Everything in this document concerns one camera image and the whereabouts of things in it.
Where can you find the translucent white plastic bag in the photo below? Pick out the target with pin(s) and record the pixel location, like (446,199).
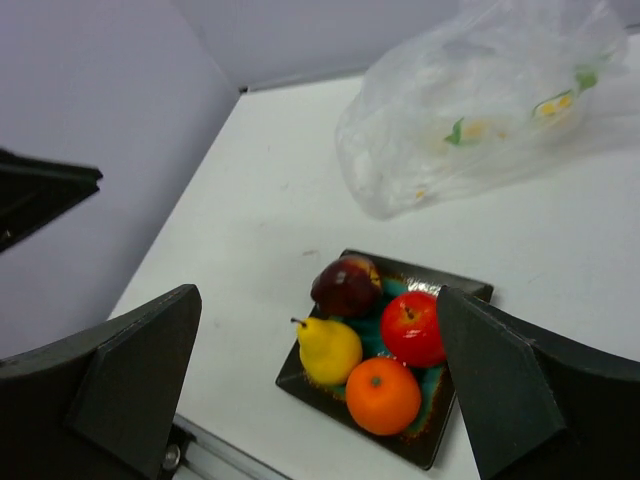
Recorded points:
(481,100)

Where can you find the aluminium front rail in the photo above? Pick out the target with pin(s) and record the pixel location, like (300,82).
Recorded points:
(194,453)

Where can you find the red fake fruit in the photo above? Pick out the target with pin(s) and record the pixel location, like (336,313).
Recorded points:
(410,331)

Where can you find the orange fake fruit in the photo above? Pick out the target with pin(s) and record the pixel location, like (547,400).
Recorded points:
(382,396)

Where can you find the dark brown fake fruit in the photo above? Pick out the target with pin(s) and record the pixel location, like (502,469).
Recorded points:
(349,287)

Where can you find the teal square ceramic plate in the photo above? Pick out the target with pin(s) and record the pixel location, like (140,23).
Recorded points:
(419,443)

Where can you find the yellow fake fruit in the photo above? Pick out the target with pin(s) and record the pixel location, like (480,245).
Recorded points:
(329,350)

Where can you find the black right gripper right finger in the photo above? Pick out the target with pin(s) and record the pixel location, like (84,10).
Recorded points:
(538,405)

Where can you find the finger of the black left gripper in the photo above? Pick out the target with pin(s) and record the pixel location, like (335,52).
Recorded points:
(36,191)

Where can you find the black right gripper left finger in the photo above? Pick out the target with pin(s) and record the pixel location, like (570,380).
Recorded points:
(100,404)

